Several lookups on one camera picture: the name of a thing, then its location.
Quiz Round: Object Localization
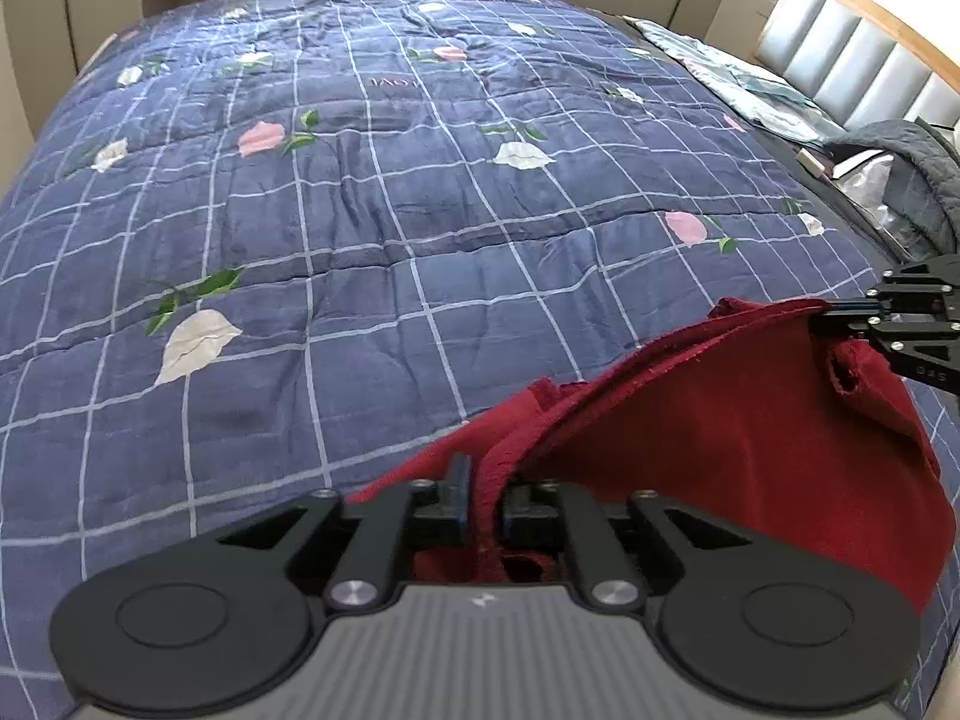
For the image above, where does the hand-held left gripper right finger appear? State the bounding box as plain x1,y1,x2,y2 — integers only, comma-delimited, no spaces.
501,481,755,612

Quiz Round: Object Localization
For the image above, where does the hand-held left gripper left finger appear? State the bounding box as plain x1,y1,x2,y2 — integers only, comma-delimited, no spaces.
214,454,475,612

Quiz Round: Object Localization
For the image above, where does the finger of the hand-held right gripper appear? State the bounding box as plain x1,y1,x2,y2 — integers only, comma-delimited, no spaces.
810,307,960,391
817,255,960,314

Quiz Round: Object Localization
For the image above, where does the red long-sleeved shirt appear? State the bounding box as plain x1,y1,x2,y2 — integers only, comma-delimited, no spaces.
346,298,959,616

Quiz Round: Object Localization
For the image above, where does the padded wooden bed headboard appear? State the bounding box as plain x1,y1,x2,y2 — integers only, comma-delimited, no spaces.
752,0,960,128

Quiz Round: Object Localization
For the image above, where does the light blue folded cloth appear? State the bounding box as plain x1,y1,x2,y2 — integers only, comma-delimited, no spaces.
634,17,845,142

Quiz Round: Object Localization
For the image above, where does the blue checkered floral quilt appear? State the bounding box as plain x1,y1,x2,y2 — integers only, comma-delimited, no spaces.
0,0,960,720

